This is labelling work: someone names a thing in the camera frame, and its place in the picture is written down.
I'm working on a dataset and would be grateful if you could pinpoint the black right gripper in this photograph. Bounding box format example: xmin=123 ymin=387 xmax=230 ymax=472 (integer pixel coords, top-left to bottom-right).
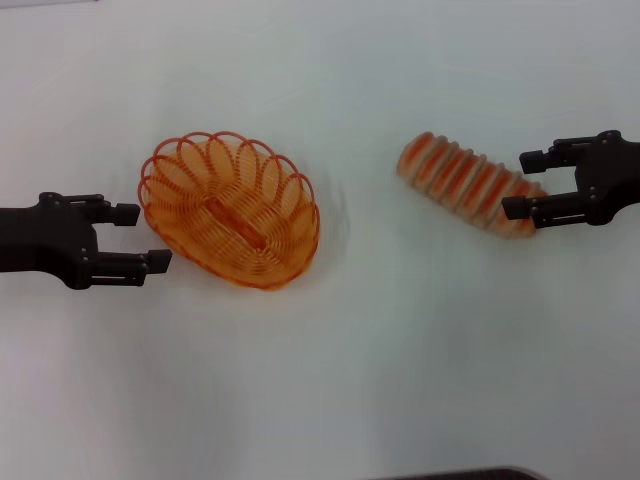
xmin=500 ymin=130 xmax=640 ymax=231

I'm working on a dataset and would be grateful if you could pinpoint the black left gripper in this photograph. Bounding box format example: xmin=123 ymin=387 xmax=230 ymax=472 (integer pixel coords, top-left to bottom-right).
xmin=0 ymin=192 xmax=174 ymax=292

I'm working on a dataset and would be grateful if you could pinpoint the striped orange bread loaf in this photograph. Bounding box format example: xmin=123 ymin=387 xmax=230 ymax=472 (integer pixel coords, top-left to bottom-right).
xmin=396 ymin=131 xmax=547 ymax=241

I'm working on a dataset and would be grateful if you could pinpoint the orange woven wire basket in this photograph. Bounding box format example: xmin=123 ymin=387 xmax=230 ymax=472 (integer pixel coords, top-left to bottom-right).
xmin=138 ymin=130 xmax=321 ymax=293

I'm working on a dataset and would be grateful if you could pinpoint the dark rounded robot base edge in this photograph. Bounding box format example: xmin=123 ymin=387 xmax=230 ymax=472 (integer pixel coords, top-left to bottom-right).
xmin=383 ymin=465 xmax=545 ymax=480

